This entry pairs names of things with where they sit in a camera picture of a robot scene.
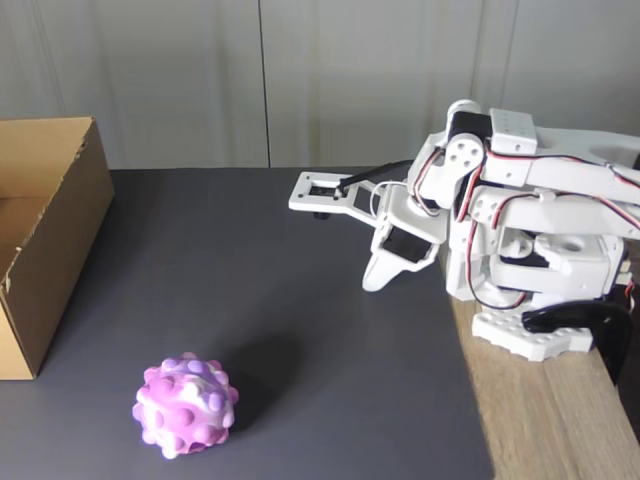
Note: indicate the dark grey table mat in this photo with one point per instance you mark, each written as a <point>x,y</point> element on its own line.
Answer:
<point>300,375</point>

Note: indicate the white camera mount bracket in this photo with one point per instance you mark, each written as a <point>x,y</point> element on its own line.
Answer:
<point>302,192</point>

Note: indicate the black table clamp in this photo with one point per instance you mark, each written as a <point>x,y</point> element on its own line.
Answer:
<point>605,330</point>

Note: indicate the brown cardboard box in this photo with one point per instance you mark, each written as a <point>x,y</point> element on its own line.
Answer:
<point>65,225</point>

